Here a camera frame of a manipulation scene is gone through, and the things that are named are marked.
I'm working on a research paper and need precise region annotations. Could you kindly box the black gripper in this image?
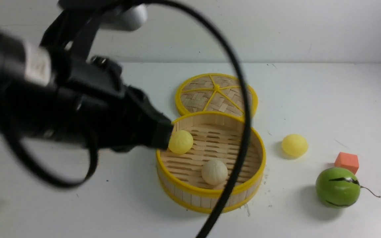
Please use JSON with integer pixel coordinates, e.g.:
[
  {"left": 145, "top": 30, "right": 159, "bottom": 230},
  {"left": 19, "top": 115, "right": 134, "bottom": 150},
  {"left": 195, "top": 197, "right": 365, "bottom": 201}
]
[{"left": 45, "top": 56, "right": 173, "bottom": 153}]

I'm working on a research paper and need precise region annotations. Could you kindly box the yellow bun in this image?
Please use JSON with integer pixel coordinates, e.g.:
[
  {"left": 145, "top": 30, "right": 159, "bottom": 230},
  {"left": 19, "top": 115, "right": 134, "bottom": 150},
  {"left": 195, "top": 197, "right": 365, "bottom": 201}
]
[
  {"left": 168, "top": 130, "right": 193, "bottom": 155},
  {"left": 281, "top": 134, "right": 309, "bottom": 158}
]

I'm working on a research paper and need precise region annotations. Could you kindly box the white bun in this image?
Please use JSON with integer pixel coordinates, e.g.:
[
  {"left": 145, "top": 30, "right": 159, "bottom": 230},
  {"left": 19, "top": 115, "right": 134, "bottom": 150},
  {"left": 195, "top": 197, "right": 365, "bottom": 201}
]
[{"left": 201, "top": 160, "right": 228, "bottom": 185}]

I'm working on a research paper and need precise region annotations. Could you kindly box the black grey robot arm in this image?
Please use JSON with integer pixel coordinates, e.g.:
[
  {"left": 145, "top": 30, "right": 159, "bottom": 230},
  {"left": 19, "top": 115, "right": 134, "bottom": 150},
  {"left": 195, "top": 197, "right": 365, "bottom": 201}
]
[{"left": 0, "top": 0, "right": 173, "bottom": 152}]

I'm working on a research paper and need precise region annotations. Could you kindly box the woven bamboo steamer lid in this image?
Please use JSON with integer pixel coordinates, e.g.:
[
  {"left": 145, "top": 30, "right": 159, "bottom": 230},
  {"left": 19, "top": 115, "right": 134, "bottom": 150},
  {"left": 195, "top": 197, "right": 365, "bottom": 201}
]
[{"left": 174, "top": 73, "right": 244, "bottom": 118}]

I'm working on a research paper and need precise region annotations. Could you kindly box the bamboo steamer tray yellow rim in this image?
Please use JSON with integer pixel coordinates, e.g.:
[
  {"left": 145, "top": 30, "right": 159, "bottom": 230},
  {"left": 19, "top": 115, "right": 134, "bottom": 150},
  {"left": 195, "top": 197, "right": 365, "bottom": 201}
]
[{"left": 156, "top": 111, "right": 266, "bottom": 214}]

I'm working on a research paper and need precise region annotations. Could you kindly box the green toy watermelon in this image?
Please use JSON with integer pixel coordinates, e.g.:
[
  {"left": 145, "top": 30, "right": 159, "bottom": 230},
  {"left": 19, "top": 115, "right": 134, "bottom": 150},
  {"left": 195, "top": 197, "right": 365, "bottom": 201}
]
[{"left": 316, "top": 167, "right": 381, "bottom": 209}]

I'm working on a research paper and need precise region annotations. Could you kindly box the orange foam cube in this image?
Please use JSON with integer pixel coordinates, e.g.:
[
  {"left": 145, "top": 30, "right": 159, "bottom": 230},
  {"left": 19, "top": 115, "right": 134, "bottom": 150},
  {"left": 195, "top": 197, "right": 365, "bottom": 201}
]
[{"left": 334, "top": 152, "right": 359, "bottom": 175}]

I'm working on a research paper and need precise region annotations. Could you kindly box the black cable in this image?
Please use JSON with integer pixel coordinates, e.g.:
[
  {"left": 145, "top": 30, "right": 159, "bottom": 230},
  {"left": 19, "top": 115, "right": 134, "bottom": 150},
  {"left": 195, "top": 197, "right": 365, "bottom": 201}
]
[{"left": 0, "top": 0, "right": 252, "bottom": 238}]

